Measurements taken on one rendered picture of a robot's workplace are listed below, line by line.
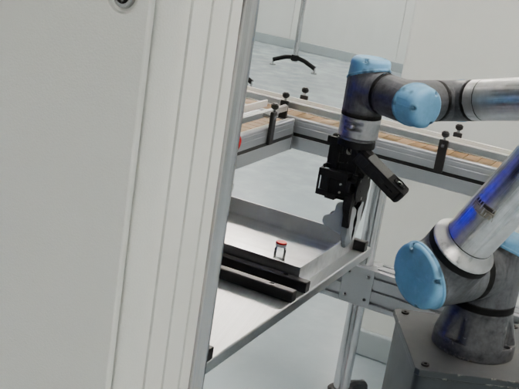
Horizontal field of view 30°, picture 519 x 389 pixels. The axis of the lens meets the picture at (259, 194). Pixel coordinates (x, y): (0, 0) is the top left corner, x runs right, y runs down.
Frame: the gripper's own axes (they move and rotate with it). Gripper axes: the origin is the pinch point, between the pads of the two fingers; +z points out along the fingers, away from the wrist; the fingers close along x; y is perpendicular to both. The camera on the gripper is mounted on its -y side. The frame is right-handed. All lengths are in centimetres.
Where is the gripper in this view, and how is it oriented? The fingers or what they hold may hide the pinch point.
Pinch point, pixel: (348, 241)
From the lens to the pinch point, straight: 186.3
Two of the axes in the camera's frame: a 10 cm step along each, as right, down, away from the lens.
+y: -8.8, -2.6, 4.0
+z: -1.5, 9.5, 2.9
